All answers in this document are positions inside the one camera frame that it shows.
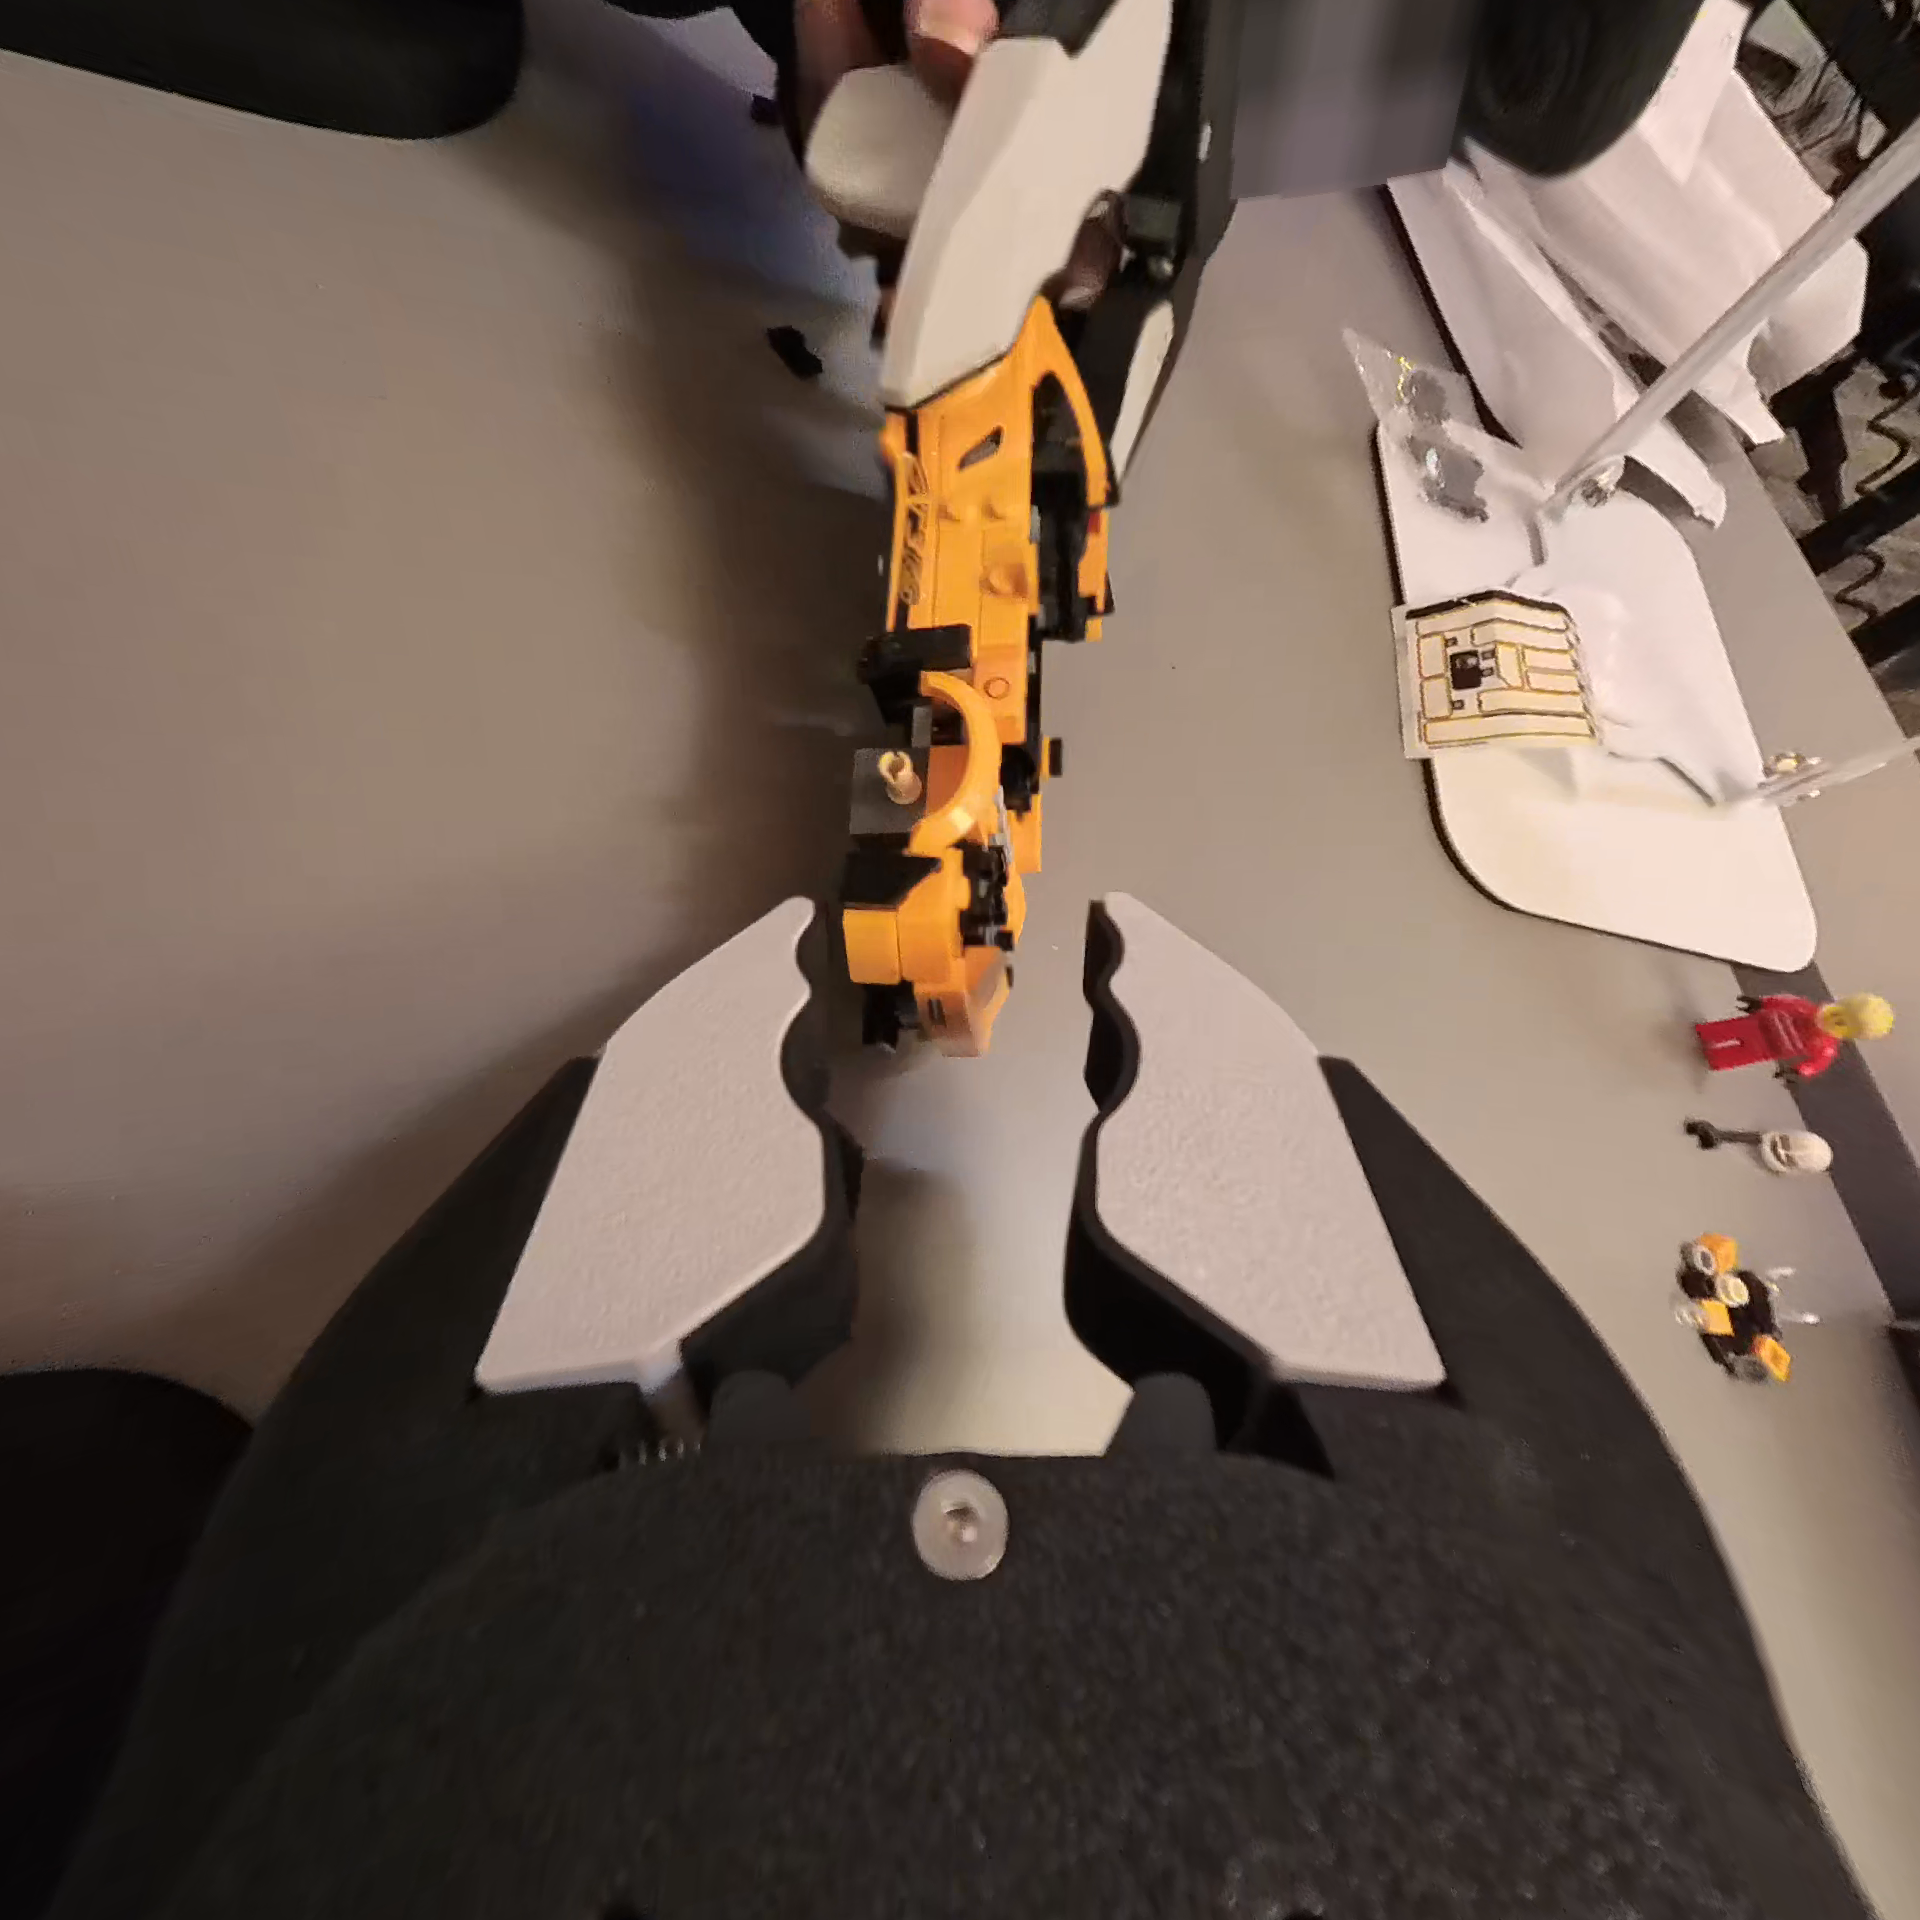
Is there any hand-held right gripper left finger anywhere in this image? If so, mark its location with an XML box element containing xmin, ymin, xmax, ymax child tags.
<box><xmin>475</xmin><ymin>895</ymin><xmax>872</xmax><ymax>1445</ymax></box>

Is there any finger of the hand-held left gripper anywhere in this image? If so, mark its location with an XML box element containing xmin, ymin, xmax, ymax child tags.
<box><xmin>877</xmin><ymin>0</ymin><xmax>1180</xmax><ymax>412</ymax></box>
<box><xmin>1110</xmin><ymin>290</ymin><xmax>1185</xmax><ymax>487</ymax></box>

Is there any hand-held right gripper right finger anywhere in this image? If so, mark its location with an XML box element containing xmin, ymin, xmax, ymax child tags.
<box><xmin>1068</xmin><ymin>892</ymin><xmax>1452</xmax><ymax>1391</ymax></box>

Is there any orange lego car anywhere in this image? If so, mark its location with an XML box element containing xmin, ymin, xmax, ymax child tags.
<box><xmin>842</xmin><ymin>290</ymin><xmax>1121</xmax><ymax>1056</ymax></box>

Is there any person's left forearm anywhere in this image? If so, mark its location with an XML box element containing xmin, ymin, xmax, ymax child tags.
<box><xmin>0</xmin><ymin>0</ymin><xmax>527</xmax><ymax>143</ymax></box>

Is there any small orange black lego assembly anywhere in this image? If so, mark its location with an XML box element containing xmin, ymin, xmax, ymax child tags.
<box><xmin>1666</xmin><ymin>1233</ymin><xmax>1824</xmax><ymax>1385</ymax></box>

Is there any red lego minifigure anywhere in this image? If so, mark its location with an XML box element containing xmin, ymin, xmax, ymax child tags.
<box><xmin>1695</xmin><ymin>990</ymin><xmax>1894</xmax><ymax>1086</ymax></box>

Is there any clear bag of grey parts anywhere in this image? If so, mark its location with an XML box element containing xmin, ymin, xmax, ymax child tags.
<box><xmin>1338</xmin><ymin>326</ymin><xmax>1496</xmax><ymax>526</ymax></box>

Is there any white paper bag pile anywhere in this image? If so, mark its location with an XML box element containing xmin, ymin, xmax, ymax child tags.
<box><xmin>1384</xmin><ymin>29</ymin><xmax>1878</xmax><ymax>526</ymax></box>

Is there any dark ribbed cloth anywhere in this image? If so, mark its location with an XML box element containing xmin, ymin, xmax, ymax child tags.
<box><xmin>1461</xmin><ymin>0</ymin><xmax>1707</xmax><ymax>180</ymax></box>

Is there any sticker sheet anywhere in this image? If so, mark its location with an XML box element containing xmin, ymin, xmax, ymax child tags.
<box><xmin>1395</xmin><ymin>591</ymin><xmax>1611</xmax><ymax>765</ymax></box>

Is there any white book stand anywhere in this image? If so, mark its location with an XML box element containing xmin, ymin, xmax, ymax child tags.
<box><xmin>1538</xmin><ymin>166</ymin><xmax>1920</xmax><ymax>819</ymax></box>

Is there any person's black clothing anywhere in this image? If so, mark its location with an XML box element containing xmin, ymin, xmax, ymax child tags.
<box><xmin>0</xmin><ymin>1363</ymin><xmax>257</xmax><ymax>1920</ymax></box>

